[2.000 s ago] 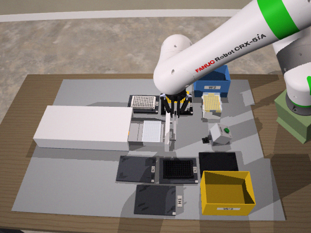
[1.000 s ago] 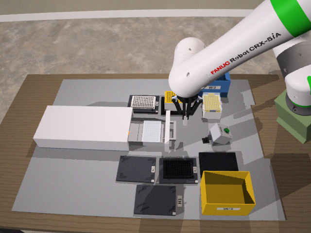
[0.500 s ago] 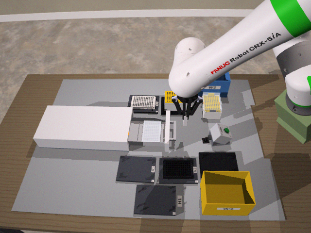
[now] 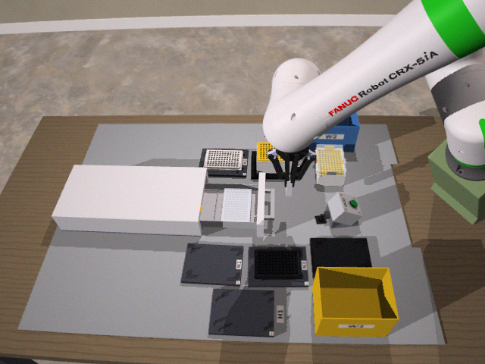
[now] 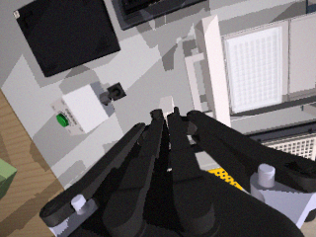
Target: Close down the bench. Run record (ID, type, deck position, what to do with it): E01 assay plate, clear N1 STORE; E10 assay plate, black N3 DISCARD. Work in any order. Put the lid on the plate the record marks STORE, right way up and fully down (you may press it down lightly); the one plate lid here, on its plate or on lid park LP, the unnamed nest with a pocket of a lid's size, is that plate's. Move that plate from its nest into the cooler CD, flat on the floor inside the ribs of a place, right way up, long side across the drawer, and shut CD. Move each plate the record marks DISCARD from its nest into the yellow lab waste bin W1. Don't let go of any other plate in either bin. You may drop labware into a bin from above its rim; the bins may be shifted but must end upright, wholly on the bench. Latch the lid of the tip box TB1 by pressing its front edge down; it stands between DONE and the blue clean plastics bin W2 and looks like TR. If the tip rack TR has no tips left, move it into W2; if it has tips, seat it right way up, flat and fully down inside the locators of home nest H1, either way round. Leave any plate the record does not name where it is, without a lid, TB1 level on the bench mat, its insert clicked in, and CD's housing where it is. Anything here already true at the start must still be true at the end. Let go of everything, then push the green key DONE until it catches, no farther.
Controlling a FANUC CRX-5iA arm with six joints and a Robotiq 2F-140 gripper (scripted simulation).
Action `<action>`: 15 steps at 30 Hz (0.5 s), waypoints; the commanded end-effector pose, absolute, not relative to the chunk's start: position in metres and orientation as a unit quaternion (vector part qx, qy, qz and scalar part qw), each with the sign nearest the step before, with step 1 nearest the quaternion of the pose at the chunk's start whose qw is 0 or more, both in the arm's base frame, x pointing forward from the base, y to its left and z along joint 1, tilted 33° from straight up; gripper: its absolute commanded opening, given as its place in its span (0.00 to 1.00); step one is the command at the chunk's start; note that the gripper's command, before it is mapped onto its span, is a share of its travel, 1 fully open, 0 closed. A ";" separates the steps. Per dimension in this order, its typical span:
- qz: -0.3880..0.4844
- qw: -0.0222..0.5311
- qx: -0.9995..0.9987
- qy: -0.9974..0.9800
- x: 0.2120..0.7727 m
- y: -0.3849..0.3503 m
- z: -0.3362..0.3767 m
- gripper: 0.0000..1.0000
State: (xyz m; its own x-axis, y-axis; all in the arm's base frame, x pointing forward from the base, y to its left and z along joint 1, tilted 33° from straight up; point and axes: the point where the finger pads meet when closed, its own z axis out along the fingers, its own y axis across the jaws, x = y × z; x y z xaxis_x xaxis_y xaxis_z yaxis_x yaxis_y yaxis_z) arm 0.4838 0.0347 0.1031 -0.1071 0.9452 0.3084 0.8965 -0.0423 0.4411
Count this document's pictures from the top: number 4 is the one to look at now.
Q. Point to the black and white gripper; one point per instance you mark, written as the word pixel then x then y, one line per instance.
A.
pixel 309 155

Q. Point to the blue open-top bin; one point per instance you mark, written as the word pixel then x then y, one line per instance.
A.
pixel 345 133

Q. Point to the beige label with h1 text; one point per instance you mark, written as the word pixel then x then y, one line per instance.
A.
pixel 280 314

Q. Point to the yellow open-top box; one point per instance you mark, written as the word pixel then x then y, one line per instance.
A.
pixel 356 302

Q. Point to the grey bench mat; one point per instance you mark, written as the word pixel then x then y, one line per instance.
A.
pixel 129 285

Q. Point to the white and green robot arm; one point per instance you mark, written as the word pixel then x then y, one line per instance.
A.
pixel 423 37

